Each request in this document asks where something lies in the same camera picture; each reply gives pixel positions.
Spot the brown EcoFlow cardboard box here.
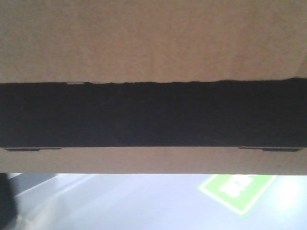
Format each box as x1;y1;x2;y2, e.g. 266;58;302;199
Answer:
0;0;307;175

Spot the green floor marking sticker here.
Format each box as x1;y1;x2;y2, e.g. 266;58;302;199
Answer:
198;174;277;215

